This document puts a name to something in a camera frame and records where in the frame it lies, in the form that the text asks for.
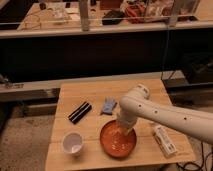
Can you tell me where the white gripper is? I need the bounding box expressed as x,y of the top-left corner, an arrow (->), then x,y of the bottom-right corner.
117,112 -> 137,130

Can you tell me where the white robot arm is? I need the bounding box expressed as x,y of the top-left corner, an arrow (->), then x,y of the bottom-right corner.
117,84 -> 213,145

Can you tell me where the orange ceramic bowl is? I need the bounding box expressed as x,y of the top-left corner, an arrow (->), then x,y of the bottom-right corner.
100,120 -> 137,158

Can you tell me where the blue crumpled cloth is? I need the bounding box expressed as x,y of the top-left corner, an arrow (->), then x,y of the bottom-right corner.
101,97 -> 117,115

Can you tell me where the white bottle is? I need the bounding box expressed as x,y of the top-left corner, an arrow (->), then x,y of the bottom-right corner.
151,123 -> 177,157

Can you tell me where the white cup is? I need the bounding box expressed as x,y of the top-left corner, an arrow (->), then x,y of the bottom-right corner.
62,133 -> 83,156

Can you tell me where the black crate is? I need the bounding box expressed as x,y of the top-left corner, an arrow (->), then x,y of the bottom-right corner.
181,52 -> 213,83

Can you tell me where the black bag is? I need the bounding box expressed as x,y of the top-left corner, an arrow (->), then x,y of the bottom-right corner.
102,10 -> 124,25

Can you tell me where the orange red bag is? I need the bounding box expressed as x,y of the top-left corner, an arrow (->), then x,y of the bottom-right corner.
125,4 -> 145,24

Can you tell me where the black cable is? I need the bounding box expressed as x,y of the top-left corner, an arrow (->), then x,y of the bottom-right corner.
175,141 -> 213,171

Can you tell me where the grey metal post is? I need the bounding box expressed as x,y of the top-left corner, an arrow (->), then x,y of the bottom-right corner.
79,0 -> 90,31

